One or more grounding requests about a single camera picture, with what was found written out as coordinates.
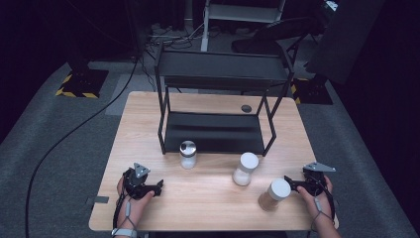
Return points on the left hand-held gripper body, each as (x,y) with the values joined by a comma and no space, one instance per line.
(136,183)

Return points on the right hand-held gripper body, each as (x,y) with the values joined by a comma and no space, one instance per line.
(313,180)

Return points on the white-lidded jar of brown powder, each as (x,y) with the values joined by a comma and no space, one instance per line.
(274,195)

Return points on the glass shaker with metal lid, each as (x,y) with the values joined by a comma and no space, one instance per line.
(188,158)

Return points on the white-lidded jar of white powder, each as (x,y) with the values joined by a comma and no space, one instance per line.
(244,172)

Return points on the black two-tier metal rack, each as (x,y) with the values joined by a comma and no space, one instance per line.
(214,132)

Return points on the person's left hand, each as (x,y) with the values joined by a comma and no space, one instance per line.
(132,211)

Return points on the person's right hand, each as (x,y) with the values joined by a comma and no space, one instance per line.
(325,206)

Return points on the grey tape strip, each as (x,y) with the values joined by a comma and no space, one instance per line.
(100,199)

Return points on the white wristband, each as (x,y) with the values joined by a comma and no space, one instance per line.
(124,232)

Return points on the dark round table grommet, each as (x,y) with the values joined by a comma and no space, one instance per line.
(246,108)

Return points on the yellow-black striped stand base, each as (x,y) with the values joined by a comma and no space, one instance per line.
(312,91)
(85,82)

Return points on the dark grey panel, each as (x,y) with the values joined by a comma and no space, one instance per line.
(343,39)

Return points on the black chair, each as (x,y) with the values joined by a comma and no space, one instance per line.
(280,29)

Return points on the white metal stand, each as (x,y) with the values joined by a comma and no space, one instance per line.
(244,13)

